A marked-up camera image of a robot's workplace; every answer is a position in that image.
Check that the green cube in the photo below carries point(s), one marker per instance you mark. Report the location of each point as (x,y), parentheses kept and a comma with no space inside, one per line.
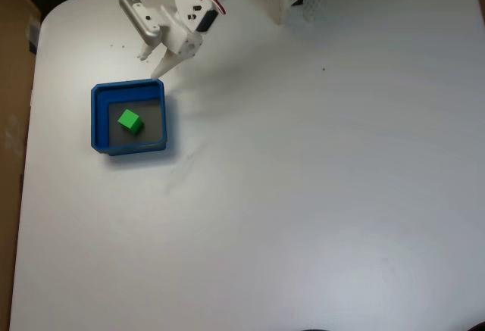
(129,119)

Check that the white perforated base plate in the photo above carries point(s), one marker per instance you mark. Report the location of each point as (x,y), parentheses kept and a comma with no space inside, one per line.
(311,5)

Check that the dark round object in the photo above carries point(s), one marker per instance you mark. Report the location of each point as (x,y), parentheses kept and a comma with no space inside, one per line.
(314,330)
(478,327)

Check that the brown cardboard box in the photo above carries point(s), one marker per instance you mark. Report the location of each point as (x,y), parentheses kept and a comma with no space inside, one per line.
(11,119)

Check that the grey label sticker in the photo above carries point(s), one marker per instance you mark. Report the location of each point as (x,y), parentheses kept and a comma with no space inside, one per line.
(34,35)

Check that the blue square box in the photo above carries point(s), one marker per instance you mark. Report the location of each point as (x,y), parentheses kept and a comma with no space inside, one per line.
(99,119)

